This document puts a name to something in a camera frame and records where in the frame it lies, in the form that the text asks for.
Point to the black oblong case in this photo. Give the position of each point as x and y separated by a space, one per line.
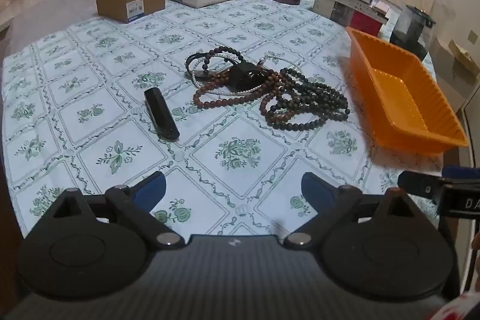
162 113

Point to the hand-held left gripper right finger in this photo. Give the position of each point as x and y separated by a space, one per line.
317 188

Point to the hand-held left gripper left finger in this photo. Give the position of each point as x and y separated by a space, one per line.
152 188

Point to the orange plastic tray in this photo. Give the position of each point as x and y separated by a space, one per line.
405 98

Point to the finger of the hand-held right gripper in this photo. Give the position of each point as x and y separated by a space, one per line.
420 185
455 173

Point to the white and grey nightstand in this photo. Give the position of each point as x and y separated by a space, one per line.
450 80

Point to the green glass humidifier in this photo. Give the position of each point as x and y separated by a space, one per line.
410 31

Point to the red and white clothing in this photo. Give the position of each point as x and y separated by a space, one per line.
461 307

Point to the wall socket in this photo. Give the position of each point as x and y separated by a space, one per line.
471 35

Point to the person's right hand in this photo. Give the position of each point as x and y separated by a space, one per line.
477 241

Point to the stack of books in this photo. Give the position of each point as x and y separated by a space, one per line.
365 24

